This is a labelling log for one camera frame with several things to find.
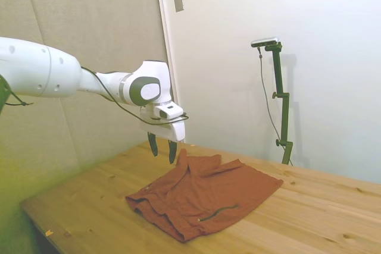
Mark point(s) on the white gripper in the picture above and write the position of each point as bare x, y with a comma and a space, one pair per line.
175, 130

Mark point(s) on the rust red shorts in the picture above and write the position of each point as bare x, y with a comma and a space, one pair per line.
208, 194

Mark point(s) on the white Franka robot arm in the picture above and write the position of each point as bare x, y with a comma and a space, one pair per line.
59, 72

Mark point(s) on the small orange tape scrap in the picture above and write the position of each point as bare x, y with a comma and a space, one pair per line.
48, 232

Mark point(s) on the blurred green stand pole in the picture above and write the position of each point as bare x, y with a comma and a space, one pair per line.
3, 93

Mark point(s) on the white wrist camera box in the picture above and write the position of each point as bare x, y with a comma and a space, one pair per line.
168, 111

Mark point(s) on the white vertical wall trim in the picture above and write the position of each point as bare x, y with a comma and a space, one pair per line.
166, 28

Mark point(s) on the dark green camera stand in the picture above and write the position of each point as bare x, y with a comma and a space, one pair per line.
282, 102

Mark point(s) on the grey camera on stand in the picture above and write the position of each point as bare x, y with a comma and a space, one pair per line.
264, 42

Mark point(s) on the grey wall plate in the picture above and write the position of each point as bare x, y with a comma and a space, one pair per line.
178, 0

